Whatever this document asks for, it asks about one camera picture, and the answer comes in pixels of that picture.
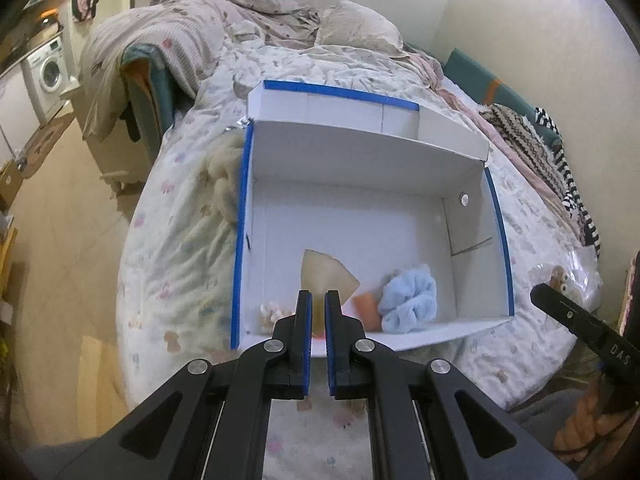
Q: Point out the small cream scrunchie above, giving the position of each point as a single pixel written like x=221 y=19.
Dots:
x=272 y=315

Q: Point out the pink blanket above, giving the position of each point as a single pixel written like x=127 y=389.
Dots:
x=430 y=67

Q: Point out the teal padded headboard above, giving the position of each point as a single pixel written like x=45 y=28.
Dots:
x=475 y=77

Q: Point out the brown floor mat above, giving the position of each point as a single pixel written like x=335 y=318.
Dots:
x=47 y=145

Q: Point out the person's right hand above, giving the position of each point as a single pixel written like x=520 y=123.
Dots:
x=580 y=430

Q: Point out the cream fluffy plush cloth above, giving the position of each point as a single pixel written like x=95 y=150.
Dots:
x=225 y=180

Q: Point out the white washing machine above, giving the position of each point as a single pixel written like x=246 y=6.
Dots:
x=50 y=75

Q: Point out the grey checked quilt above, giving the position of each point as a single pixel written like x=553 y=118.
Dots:
x=150 y=35

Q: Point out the teal and orange footboard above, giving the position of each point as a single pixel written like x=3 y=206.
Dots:
x=145 y=95

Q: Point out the orange-brown foam block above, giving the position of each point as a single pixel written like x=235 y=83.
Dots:
x=366 y=310

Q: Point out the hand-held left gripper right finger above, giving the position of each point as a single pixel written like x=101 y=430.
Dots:
x=331 y=320

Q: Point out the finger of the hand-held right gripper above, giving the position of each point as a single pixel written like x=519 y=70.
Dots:
x=565 y=312

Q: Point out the patterned pillow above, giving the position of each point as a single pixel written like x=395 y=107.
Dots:
x=357 y=25

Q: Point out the clear plastic bag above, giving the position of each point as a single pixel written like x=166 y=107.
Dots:
x=575 y=272

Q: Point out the blue and white cardboard box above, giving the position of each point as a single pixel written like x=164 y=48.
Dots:
x=360 y=210

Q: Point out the cream bed frame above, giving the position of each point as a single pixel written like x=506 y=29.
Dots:
x=117 y=155

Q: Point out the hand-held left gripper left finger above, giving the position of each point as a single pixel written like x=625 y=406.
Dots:
x=305 y=320

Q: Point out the striped knitted clothes pile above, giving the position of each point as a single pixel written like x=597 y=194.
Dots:
x=525 y=145

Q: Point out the white kitchen base cabinet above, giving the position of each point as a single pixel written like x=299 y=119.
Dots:
x=15 y=110

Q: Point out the light blue fluffy scrunchie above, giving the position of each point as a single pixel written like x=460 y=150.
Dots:
x=407 y=300

